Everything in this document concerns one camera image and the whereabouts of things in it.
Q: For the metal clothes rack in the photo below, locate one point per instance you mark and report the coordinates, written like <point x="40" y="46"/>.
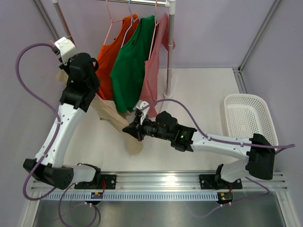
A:
<point x="169" y="4"/>

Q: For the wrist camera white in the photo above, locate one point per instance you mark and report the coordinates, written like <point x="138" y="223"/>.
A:
<point x="65" y="48"/>
<point x="141" y="111"/>

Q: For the white slotted cable duct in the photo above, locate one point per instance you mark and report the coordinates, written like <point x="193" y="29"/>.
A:
<point x="133" y="196"/>

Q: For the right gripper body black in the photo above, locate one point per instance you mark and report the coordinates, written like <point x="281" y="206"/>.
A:
<point x="148" y="128"/>

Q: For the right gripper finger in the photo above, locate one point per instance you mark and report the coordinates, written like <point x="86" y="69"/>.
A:
<point x="131" y="130"/>
<point x="135" y="125"/>

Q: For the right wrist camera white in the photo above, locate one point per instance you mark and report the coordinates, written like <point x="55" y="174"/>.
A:
<point x="141" y="111"/>

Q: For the white plastic basket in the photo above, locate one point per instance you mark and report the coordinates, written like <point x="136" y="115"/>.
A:
<point x="246" y="114"/>

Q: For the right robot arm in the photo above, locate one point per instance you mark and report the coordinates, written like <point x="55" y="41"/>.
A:
<point x="254" y="157"/>

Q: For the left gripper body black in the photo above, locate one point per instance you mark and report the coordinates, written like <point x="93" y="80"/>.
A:
<point x="64" y="66"/>

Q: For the green t shirt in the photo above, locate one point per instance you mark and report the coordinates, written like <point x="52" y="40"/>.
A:
<point x="128" y="72"/>

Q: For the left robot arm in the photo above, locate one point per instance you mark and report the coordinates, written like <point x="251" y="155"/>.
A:
<point x="82" y="86"/>

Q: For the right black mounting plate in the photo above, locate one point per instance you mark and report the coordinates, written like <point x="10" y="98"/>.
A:
<point x="214" y="182"/>

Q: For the black mounting plate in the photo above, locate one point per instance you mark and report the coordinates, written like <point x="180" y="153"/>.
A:
<point x="108" y="181"/>
<point x="214" y="182"/>

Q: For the beige t shirt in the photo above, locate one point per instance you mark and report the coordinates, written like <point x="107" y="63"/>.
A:
<point x="106" y="110"/>

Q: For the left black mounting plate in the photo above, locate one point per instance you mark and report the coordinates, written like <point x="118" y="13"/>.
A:
<point x="108" y="181"/>

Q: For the pink t shirt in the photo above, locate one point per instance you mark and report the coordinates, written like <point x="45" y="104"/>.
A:
<point x="149" y="91"/>

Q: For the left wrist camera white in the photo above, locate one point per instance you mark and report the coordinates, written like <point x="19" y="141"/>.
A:
<point x="65" y="48"/>

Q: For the orange t shirt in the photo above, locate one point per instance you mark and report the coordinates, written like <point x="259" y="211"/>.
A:
<point x="106" y="59"/>

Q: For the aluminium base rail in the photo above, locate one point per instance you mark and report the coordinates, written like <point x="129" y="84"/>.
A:
<point x="187" y="181"/>

